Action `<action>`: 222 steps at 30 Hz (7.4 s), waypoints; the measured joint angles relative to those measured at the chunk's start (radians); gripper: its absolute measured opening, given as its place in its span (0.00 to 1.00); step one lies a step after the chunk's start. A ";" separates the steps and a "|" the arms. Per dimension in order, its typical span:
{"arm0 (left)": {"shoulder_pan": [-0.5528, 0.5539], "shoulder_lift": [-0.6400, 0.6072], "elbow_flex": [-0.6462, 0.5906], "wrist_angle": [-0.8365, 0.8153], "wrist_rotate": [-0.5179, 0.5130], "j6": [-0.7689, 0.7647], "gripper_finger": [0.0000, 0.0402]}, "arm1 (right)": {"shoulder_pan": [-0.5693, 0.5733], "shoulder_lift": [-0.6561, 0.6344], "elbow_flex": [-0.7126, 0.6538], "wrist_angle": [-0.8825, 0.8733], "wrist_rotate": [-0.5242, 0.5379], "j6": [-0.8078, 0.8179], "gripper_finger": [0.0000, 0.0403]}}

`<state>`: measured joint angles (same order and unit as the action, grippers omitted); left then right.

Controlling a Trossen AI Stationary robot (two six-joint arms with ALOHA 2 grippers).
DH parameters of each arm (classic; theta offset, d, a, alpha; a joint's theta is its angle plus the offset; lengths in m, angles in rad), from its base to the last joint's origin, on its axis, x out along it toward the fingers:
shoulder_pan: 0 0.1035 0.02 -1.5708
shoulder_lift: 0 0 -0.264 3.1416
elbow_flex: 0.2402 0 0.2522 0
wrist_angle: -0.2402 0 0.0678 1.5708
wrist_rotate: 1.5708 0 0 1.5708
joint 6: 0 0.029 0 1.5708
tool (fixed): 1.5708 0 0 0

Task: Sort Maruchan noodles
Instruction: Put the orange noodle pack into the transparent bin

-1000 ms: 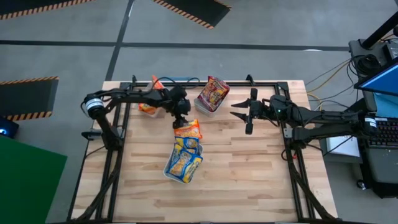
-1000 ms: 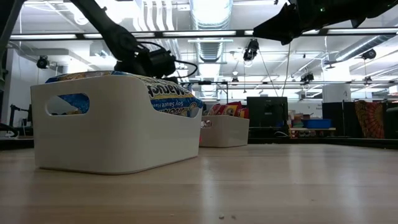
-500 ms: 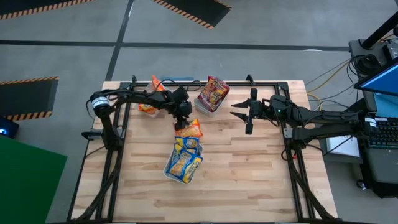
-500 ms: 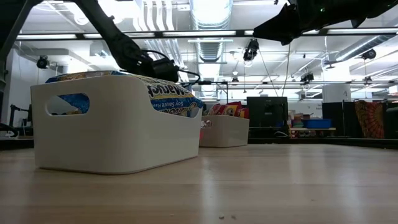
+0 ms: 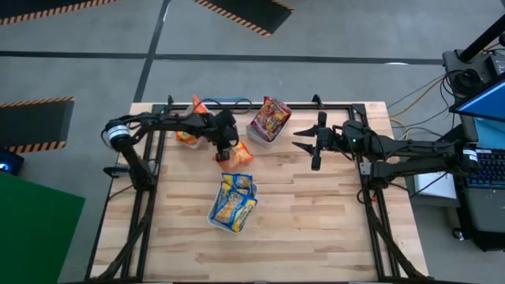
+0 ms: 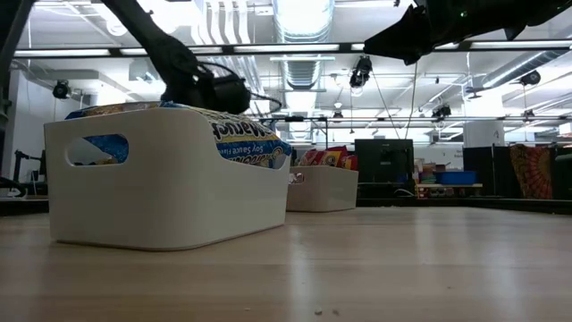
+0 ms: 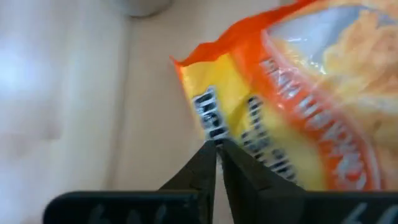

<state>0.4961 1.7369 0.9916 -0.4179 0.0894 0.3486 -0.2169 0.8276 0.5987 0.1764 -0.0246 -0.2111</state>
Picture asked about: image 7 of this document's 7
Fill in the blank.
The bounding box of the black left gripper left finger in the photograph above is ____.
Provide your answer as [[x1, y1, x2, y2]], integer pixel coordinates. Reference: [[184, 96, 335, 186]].
[[160, 140, 217, 224]]

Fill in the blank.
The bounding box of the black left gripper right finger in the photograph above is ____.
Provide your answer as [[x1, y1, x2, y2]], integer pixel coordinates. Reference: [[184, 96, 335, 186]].
[[219, 139, 307, 224]]

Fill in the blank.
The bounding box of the orange Maruchan chicken ramen pack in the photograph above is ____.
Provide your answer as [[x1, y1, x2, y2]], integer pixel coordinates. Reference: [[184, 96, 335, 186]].
[[170, 0, 398, 192]]

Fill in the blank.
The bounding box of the translucent plastic storage bin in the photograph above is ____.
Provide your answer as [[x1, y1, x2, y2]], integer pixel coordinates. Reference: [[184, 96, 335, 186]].
[[0, 0, 131, 224]]

